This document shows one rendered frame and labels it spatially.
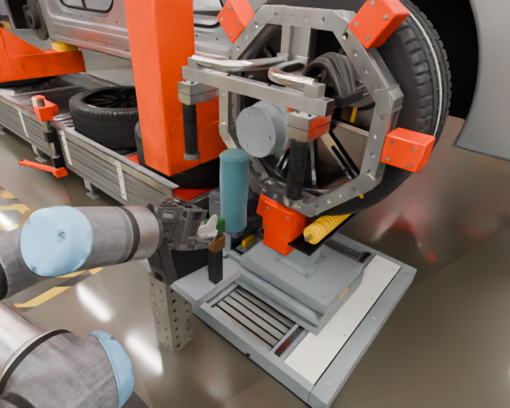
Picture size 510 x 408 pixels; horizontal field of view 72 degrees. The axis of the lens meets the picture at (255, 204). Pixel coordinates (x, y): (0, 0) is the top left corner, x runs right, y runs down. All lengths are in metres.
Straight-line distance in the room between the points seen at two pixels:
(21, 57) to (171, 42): 1.97
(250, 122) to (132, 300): 1.02
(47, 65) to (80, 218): 2.72
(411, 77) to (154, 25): 0.77
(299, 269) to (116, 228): 0.96
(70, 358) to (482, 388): 1.33
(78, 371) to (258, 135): 0.61
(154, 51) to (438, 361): 1.49
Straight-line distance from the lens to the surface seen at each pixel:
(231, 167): 1.01
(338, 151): 1.05
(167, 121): 1.31
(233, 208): 1.08
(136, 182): 1.81
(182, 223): 0.64
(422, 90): 0.92
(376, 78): 0.86
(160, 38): 1.25
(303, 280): 1.36
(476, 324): 1.80
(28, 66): 3.14
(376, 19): 0.85
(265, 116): 0.84
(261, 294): 1.43
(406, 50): 0.92
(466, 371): 1.61
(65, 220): 0.50
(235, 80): 0.83
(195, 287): 1.00
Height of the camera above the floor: 1.15
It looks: 32 degrees down
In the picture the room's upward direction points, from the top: 3 degrees clockwise
